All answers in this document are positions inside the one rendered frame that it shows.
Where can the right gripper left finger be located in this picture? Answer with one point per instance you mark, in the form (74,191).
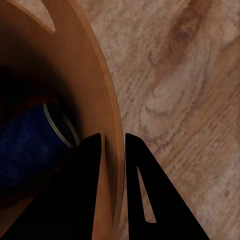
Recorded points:
(64,208)

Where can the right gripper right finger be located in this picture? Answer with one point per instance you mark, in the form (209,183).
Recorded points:
(174,219)

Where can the trash can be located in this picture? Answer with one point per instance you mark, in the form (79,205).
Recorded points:
(69,61)

